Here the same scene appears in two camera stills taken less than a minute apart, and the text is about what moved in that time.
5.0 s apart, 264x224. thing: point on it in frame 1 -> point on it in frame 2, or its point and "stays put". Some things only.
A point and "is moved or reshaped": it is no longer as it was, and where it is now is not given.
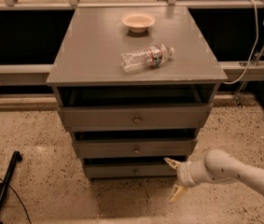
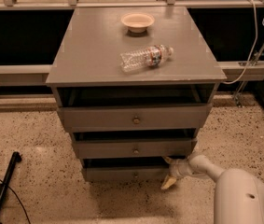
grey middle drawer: x=118 y=148 stays put
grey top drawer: x=135 y=117 stays put
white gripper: x=184 y=174 -> x=178 y=168
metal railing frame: x=3 y=75 stays put
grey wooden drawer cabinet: x=125 y=124 stays put
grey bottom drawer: x=129 y=171 is moved or reshaped
